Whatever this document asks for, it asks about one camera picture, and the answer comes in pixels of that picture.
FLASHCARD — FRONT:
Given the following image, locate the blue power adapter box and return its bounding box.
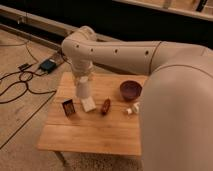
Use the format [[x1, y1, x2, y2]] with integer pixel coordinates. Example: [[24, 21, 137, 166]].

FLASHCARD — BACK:
[[39, 59, 56, 73]]

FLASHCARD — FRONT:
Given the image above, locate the small dark card box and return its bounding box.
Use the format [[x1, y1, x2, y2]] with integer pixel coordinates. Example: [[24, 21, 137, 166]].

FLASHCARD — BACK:
[[62, 99, 75, 116]]

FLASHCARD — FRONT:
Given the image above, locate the wooden table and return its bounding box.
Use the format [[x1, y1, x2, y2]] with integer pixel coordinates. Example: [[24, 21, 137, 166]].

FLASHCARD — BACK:
[[37, 72, 146, 156]]

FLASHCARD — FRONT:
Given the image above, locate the dark red bowl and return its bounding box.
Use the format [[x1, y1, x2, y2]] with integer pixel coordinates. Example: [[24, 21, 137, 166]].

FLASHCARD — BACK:
[[120, 80, 142, 101]]

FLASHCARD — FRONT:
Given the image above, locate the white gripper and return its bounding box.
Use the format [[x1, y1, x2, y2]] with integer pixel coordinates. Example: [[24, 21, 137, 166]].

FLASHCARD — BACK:
[[72, 66, 93, 84]]

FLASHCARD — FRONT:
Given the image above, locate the small red brown bottle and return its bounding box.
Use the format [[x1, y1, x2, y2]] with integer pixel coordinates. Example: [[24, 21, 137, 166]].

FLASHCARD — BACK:
[[101, 99, 111, 115]]

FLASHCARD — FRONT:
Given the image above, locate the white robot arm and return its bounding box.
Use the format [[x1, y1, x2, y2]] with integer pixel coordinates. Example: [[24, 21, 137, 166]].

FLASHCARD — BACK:
[[62, 26, 213, 171]]

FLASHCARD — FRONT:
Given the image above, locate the black floor cable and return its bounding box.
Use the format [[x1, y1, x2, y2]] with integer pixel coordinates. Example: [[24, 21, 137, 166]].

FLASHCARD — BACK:
[[0, 40, 58, 105]]

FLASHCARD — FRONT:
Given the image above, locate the small black connector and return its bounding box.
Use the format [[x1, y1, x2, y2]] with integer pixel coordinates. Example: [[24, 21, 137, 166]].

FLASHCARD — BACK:
[[18, 63, 29, 70]]

